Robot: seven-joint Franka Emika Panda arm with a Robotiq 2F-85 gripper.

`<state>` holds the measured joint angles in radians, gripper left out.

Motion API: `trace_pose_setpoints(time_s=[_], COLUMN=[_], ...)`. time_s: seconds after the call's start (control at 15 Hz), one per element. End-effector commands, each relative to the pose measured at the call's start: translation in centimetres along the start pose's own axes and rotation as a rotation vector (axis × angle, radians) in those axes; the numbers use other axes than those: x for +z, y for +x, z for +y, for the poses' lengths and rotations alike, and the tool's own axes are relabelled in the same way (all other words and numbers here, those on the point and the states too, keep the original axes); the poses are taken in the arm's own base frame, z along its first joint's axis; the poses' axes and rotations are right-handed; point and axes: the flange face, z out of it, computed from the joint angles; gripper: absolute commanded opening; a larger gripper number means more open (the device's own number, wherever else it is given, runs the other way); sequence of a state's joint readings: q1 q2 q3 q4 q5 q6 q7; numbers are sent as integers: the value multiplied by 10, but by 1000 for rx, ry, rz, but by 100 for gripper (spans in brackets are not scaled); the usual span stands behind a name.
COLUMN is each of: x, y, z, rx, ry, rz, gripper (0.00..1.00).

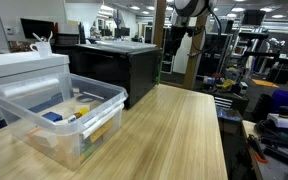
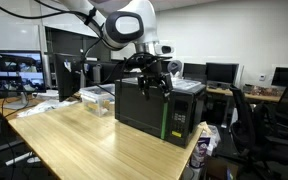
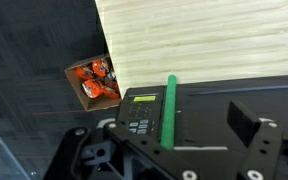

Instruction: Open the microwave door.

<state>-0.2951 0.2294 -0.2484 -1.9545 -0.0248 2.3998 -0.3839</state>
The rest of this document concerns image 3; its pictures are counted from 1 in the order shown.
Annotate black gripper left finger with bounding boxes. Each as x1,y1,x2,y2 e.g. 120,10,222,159
43,120,198,180

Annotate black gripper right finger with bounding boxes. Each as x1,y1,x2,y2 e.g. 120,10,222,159
226,100,288,180

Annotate black microwave oven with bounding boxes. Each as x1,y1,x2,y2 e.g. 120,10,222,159
115,73,288,180

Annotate orange noodle cup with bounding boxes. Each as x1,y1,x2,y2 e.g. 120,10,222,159
100,85,121,100
80,79,105,100
105,71,119,88
75,64,95,81
91,58,111,77

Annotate cardboard box of noodle cups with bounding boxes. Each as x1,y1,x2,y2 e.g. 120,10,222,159
64,54,123,112

